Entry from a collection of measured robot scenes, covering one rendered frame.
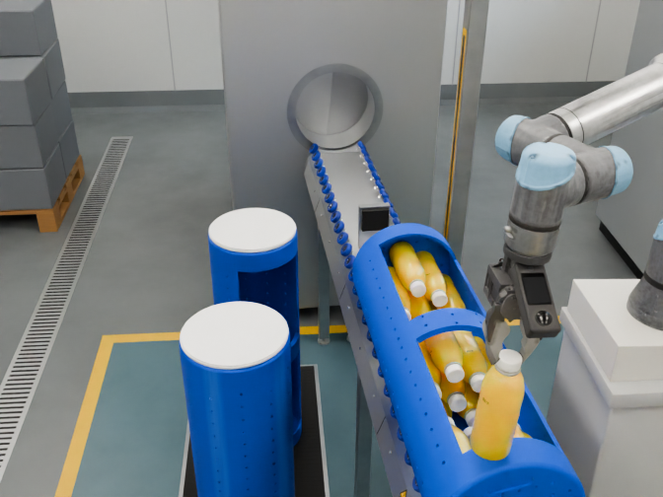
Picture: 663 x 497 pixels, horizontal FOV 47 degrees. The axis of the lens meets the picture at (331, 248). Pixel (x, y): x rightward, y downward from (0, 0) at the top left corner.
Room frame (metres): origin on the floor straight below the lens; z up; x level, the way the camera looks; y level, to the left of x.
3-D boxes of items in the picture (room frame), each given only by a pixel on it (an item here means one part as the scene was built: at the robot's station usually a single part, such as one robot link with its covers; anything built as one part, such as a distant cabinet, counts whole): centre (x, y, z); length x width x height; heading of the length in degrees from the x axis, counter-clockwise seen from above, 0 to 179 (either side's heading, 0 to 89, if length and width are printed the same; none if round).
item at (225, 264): (2.11, 0.25, 0.59); 0.28 x 0.28 x 0.88
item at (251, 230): (2.11, 0.25, 1.03); 0.28 x 0.28 x 0.01
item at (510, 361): (0.95, -0.28, 1.45); 0.04 x 0.04 x 0.02
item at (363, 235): (2.17, -0.14, 1.00); 0.10 x 0.04 x 0.15; 99
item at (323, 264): (2.85, 0.03, 0.31); 0.06 x 0.06 x 0.63; 9
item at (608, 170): (1.03, -0.38, 1.74); 0.11 x 0.11 x 0.08; 30
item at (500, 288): (0.98, -0.29, 1.59); 0.09 x 0.08 x 0.12; 8
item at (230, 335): (1.56, 0.25, 1.03); 0.28 x 0.28 x 0.01
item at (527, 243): (0.97, -0.29, 1.67); 0.08 x 0.08 x 0.05
